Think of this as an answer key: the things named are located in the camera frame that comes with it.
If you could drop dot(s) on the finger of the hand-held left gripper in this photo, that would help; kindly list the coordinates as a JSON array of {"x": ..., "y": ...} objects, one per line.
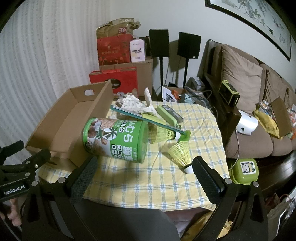
[
  {"x": 38, "y": 158},
  {"x": 11, "y": 150}
]

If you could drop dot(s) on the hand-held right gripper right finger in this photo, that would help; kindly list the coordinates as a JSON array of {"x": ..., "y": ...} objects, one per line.
[{"x": 205, "y": 178}]

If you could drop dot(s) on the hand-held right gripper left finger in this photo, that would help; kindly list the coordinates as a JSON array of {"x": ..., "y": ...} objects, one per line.
[{"x": 85, "y": 178}]

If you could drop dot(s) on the yellow-green plastic shuttlecock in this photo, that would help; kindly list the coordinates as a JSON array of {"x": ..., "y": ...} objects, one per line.
[
  {"x": 180, "y": 153},
  {"x": 164, "y": 135}
]

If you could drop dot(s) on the green snack canister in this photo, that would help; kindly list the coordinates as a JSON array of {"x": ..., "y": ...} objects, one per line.
[{"x": 120, "y": 143}]

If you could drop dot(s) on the brown cardboard tray box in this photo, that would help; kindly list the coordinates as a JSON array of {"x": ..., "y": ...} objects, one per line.
[{"x": 69, "y": 120}]

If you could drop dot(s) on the green and black case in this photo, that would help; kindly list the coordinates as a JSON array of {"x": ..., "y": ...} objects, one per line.
[{"x": 168, "y": 113}]

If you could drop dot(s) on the teal bar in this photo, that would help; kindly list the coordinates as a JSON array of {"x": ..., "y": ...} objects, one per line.
[{"x": 138, "y": 117}]

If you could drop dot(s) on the white leaf-print pouch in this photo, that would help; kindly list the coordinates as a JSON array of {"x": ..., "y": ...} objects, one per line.
[{"x": 133, "y": 104}]

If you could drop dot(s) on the person's left hand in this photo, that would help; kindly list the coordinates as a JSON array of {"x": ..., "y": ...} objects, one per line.
[{"x": 12, "y": 213}]

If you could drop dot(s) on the green lunch box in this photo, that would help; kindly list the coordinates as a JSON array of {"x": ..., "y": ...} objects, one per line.
[{"x": 242, "y": 176}]

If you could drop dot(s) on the yellow checked tablecloth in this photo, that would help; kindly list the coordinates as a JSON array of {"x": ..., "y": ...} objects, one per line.
[{"x": 138, "y": 180}]

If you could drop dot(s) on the brown sofa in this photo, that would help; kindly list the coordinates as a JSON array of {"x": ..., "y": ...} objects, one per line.
[{"x": 249, "y": 141}]

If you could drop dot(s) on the white rounded device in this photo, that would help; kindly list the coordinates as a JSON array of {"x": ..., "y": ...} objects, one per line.
[{"x": 247, "y": 121}]

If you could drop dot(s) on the dark wooden coffee table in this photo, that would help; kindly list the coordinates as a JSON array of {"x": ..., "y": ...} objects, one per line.
[{"x": 277, "y": 169}]

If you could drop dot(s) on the yellow bag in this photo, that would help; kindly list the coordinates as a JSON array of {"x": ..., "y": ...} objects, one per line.
[{"x": 268, "y": 122}]

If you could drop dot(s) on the white curtain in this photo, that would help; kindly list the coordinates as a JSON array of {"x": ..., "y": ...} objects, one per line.
[{"x": 34, "y": 69}]

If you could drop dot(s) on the green and black device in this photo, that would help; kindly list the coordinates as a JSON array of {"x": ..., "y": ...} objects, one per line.
[{"x": 227, "y": 92}]

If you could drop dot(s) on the tan snack bag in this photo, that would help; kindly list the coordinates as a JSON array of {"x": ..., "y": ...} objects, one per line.
[{"x": 126, "y": 93}]

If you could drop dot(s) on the open box with papers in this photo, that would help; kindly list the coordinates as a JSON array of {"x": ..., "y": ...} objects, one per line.
[{"x": 167, "y": 92}]

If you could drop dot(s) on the grey electronic device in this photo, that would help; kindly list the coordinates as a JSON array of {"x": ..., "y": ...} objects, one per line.
[{"x": 194, "y": 83}]

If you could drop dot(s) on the flat brown cardboard piece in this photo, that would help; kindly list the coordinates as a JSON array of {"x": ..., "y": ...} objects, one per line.
[{"x": 281, "y": 115}]

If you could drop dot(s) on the red gift box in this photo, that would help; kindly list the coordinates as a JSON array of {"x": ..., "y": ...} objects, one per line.
[{"x": 108, "y": 78}]

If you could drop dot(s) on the black speaker stand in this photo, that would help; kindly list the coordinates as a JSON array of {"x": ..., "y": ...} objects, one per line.
[
  {"x": 161, "y": 74},
  {"x": 186, "y": 71}
]

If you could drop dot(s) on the beige pillow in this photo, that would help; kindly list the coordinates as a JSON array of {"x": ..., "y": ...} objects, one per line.
[{"x": 240, "y": 74}]

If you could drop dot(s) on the large brown cardboard box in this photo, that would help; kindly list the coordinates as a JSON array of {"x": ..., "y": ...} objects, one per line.
[{"x": 144, "y": 74}]

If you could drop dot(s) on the black speaker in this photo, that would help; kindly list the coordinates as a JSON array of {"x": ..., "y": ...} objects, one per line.
[
  {"x": 189, "y": 45},
  {"x": 159, "y": 42}
]

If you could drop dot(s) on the white and pink carton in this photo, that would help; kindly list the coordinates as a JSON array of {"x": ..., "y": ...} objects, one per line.
[{"x": 137, "y": 51}]

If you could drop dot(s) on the crumpled brown paper bag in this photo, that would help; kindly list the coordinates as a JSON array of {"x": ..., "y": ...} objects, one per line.
[{"x": 115, "y": 27}]

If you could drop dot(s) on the framed ink painting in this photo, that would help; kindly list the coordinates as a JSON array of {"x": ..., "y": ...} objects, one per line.
[{"x": 254, "y": 14}]

